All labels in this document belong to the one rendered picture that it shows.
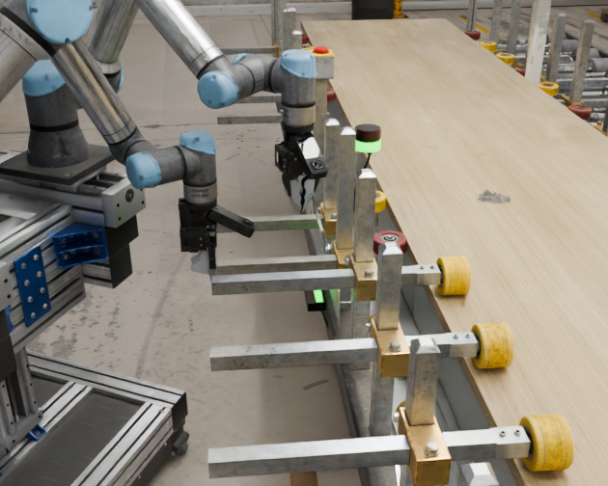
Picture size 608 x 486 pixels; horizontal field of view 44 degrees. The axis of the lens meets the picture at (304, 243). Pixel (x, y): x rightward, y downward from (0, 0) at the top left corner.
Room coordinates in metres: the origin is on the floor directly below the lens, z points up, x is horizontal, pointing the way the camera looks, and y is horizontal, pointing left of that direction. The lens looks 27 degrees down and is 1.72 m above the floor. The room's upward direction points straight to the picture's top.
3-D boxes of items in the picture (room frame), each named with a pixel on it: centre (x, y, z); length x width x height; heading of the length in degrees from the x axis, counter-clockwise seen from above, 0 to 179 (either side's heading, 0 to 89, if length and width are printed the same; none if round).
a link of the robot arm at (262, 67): (1.64, 0.11, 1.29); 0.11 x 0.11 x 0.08; 61
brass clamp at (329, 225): (1.85, -0.07, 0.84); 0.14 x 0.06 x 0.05; 6
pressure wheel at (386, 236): (1.60, -0.20, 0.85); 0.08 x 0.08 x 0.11
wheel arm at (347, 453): (0.83, -0.11, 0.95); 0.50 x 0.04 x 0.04; 96
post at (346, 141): (1.63, -0.10, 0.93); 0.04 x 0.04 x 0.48; 6
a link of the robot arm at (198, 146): (1.55, 0.23, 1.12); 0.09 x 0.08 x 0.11; 125
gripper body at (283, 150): (1.61, 0.02, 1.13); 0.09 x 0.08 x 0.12; 26
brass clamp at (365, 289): (1.36, -0.12, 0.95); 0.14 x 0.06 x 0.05; 6
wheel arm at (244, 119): (2.82, 0.12, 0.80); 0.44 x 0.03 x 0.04; 96
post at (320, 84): (2.14, -0.05, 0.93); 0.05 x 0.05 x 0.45; 6
